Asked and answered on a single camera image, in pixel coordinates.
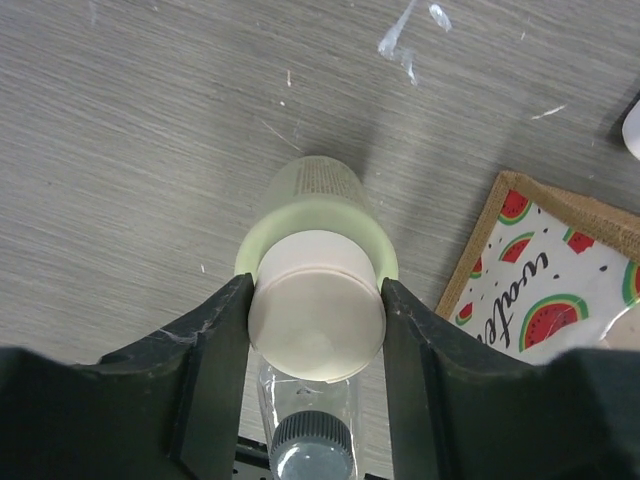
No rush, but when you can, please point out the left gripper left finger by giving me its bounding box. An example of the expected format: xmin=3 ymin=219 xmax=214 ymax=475
xmin=1 ymin=275 xmax=254 ymax=479

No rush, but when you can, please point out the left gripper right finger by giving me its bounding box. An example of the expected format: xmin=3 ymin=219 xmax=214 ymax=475
xmin=382 ymin=280 xmax=639 ymax=479

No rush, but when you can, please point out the clear bottle dark cap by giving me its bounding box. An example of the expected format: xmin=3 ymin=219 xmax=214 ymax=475
xmin=257 ymin=362 xmax=365 ymax=480

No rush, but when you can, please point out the cream cap green bottle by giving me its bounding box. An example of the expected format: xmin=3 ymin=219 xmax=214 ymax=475
xmin=235 ymin=156 xmax=399 ymax=383

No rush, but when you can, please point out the brown canvas bag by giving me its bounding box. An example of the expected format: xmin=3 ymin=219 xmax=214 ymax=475
xmin=436 ymin=171 xmax=639 ymax=364

